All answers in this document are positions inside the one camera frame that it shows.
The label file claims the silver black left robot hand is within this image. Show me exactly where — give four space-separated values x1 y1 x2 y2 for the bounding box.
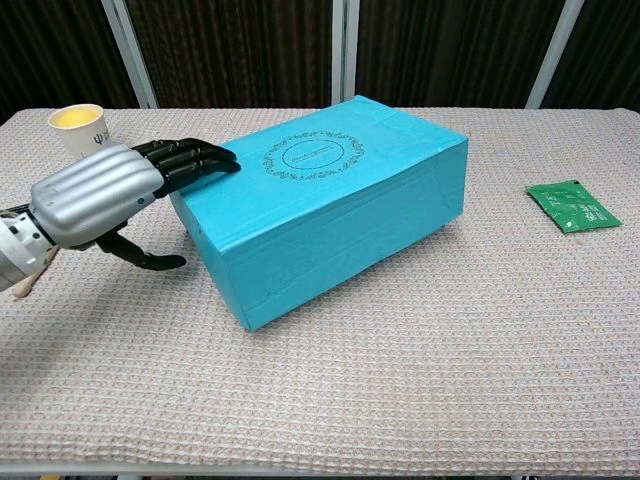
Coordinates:
28 137 242 272

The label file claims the teal cardboard shoe box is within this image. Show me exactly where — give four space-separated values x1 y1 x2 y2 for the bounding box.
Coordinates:
169 94 470 332

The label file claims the white paper cup yellow inside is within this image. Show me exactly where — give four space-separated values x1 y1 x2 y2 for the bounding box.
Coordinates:
47 103 112 160

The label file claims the dark brown pleated curtain panel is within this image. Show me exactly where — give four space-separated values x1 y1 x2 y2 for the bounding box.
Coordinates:
0 0 141 126
355 0 569 109
542 0 640 110
123 0 335 109

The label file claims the beige waffle tablecloth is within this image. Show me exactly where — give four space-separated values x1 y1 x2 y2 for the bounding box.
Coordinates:
0 107 640 476

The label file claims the green foil packet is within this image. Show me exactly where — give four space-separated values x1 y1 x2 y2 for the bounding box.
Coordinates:
524 180 624 235

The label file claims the grey metal partition post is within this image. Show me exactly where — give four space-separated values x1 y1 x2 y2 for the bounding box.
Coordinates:
330 0 361 104
524 0 586 110
99 0 160 109

